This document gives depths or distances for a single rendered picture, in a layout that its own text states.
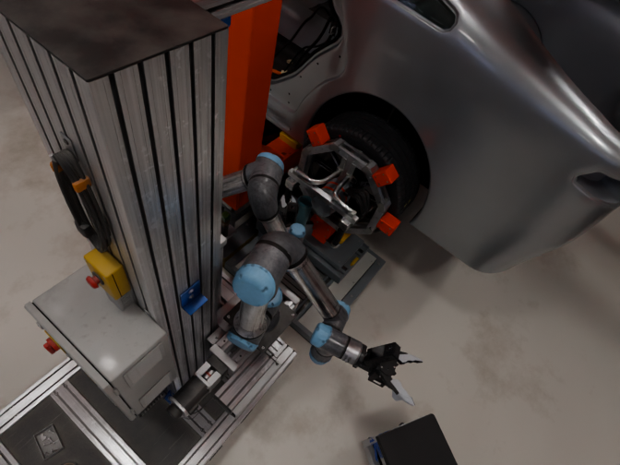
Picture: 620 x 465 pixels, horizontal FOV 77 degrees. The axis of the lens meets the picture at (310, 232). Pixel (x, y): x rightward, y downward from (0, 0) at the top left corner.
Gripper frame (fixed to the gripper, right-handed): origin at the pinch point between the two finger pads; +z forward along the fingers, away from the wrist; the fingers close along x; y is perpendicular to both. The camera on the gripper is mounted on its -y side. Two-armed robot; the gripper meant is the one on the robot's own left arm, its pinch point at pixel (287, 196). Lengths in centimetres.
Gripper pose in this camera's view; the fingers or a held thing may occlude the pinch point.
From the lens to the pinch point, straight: 203.4
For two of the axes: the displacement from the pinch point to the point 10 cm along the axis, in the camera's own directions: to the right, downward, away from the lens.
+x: 9.7, 0.2, 2.4
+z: -1.1, -8.3, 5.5
